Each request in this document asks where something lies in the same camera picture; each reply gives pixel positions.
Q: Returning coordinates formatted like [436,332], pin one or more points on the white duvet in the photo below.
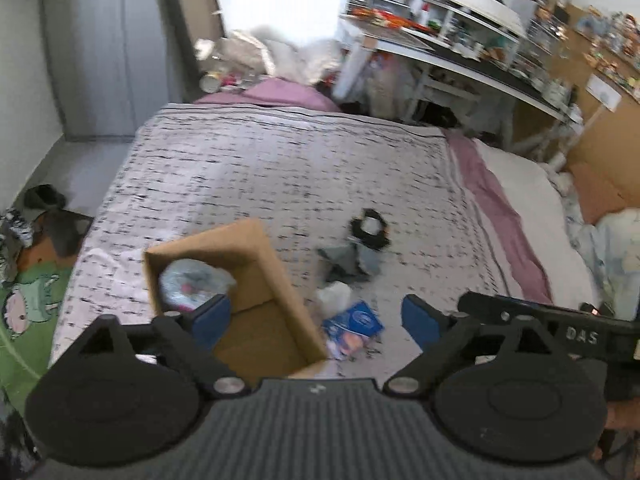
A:
[540,210]

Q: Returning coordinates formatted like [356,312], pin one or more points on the bundle of clear plastic bags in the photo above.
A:
[392,87]

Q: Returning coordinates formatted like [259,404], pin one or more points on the brown cardboard box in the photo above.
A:
[285,280]

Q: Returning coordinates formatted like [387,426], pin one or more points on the cluttered figurine shelf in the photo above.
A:
[590,20]

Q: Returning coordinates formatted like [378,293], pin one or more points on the white desk riser shelf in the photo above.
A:
[470,35]

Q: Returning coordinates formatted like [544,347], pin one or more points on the plastic-wrapped pink toy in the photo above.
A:
[192,280]

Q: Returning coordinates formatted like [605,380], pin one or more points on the white desk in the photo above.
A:
[450,62]

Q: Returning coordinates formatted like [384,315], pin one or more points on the person's right hand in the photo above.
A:
[622,416]

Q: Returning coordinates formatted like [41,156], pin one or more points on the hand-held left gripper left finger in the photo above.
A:
[212,321]

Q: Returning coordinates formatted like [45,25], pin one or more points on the white keyboard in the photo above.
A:
[482,5]

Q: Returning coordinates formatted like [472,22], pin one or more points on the pink bed sheet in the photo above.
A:
[495,210]

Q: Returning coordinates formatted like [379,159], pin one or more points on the pile of crumpled plastic bags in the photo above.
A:
[280,52]

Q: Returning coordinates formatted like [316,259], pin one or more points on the light blue printed bedding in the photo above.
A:
[620,260]

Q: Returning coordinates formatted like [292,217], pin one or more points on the blue packet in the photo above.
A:
[357,321]

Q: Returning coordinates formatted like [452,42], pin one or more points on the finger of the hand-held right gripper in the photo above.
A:
[500,307]

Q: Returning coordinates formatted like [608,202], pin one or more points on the grey door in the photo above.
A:
[110,50]

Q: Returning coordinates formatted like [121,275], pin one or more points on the grey sneakers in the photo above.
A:
[15,230]

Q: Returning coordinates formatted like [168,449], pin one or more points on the green cartoon rug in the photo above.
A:
[30,320]

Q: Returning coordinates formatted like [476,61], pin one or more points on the dark slippers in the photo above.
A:
[45,197]

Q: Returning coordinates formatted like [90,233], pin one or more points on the grey cloth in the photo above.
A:
[350,262]

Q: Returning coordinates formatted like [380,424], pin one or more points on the black-and-white patterned blanket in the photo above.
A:
[300,170]

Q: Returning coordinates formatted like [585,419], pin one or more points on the large brown cardboard sheet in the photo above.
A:
[612,160]

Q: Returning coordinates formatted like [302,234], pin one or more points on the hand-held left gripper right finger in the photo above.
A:
[420,322]

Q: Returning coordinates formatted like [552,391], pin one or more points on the white bottle red cap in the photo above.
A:
[426,14]

